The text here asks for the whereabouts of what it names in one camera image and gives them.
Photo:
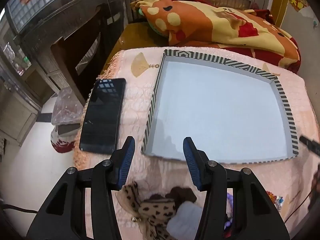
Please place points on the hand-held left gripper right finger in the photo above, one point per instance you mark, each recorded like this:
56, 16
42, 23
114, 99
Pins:
191, 160

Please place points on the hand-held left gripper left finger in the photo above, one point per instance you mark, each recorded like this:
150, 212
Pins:
126, 160

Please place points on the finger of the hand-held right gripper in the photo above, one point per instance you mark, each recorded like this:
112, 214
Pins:
311, 145

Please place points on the brown hair bow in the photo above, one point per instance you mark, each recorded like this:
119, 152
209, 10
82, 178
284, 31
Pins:
182, 193

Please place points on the white fluffy hair clip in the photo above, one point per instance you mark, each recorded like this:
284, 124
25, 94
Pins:
187, 215

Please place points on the leopard print hair bow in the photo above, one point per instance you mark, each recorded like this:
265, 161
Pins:
155, 208

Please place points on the striped rim tray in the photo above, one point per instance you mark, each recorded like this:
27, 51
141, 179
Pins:
212, 105

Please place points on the black smartphone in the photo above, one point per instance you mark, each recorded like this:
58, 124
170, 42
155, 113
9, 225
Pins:
102, 115

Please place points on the pink towel mat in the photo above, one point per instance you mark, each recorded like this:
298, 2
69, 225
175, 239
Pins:
135, 100

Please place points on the beige cabinet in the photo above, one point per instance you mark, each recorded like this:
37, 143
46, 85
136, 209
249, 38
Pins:
20, 120

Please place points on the dark wooden chair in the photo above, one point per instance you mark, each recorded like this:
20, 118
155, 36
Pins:
72, 55

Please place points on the wooden bed board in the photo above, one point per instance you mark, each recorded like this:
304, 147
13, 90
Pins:
130, 35

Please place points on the orange yellow printed blanket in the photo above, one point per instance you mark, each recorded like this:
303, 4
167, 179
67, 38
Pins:
200, 22

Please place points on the glass block window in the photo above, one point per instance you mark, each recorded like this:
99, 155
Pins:
42, 2

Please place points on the red yellow wall decoration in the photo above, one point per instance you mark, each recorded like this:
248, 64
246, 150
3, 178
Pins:
298, 1

